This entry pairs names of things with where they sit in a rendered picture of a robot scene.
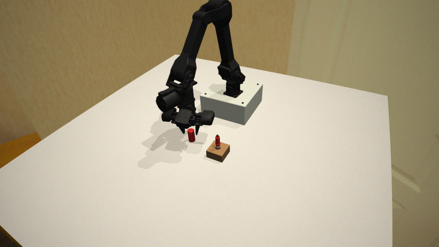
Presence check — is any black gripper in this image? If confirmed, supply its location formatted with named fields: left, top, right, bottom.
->
left=161, top=98, right=215, bottom=135

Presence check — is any tan square block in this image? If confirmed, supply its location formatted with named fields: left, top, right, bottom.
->
left=206, top=140, right=230, bottom=163

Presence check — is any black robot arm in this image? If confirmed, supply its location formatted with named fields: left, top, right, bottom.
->
left=156, top=0, right=246, bottom=129

